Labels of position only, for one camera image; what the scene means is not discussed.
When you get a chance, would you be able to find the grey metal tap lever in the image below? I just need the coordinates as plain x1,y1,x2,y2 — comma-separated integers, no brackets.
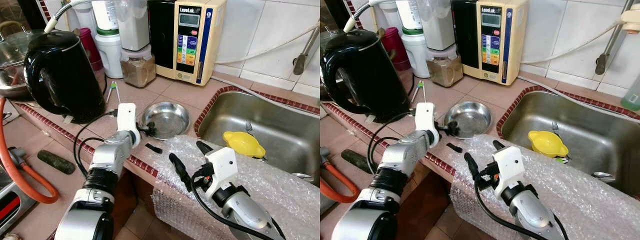
595,0,633,76
292,25,321,76

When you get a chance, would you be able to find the steel cooking pot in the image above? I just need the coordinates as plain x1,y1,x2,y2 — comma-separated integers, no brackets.
0,62,31,101

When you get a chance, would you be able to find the dark green whetstone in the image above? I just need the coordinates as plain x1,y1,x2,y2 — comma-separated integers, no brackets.
341,149,381,174
37,150,77,175

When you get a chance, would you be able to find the white water hose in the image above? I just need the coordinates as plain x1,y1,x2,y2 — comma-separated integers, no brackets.
520,22,626,65
215,22,321,65

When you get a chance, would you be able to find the white jar with green lid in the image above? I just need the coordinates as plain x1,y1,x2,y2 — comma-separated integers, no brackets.
95,27,124,79
401,27,431,78

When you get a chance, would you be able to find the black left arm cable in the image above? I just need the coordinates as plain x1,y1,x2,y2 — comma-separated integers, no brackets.
73,111,121,178
367,111,421,176

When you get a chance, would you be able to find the stainless steel sink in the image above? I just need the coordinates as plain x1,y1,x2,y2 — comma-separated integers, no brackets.
195,86,321,196
497,86,640,197

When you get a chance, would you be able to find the thin grey tube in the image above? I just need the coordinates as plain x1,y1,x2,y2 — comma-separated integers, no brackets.
212,75,321,117
517,75,640,121

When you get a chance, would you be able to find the orange gas hose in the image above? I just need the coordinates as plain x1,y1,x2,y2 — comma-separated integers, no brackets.
320,175,361,203
0,97,60,205

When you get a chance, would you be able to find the white labelled bottle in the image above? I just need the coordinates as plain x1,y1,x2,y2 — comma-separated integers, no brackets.
396,0,425,30
91,0,120,31

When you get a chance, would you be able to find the flexible metal faucet hose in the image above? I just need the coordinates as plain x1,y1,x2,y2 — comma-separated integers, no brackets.
343,0,386,33
44,0,96,34

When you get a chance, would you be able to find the black electric kettle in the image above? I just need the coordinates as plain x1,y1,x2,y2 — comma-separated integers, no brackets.
23,30,107,124
321,28,412,123

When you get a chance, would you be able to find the cream faucet filter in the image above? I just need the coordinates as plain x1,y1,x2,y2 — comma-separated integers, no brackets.
621,9,640,35

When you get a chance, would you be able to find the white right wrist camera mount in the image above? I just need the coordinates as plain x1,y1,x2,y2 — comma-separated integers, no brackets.
204,147,238,198
492,146,526,197

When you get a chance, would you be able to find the cream water ionizer machine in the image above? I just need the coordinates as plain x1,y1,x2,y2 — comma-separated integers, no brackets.
451,0,530,85
147,0,227,86

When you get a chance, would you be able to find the shallow steel bowl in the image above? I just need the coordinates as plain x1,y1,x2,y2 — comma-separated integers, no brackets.
444,101,493,140
141,101,191,140

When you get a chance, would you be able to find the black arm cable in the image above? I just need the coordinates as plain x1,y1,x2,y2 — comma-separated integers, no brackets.
190,175,281,240
367,111,421,176
73,111,121,178
472,172,571,240

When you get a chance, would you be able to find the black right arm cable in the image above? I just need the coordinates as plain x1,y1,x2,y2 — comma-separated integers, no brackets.
472,172,571,240
190,175,281,240

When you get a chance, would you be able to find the steel gas stove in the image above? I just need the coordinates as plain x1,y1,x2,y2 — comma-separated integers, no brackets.
0,167,38,236

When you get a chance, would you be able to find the jar of brown powder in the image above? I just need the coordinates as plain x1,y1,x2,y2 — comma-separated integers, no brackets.
426,45,465,87
121,45,157,88

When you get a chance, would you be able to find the yellow plastic bowl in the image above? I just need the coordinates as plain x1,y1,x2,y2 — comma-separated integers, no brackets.
223,131,266,159
528,130,570,158

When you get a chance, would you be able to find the magenta plastic cup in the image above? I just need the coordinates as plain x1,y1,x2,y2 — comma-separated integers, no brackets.
79,27,104,72
381,26,411,71

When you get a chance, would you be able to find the green translucent bottle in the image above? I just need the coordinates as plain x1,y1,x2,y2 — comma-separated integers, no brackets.
621,70,640,112

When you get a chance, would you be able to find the translucent white plastic container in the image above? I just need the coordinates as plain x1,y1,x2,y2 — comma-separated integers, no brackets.
116,0,151,51
421,0,457,50

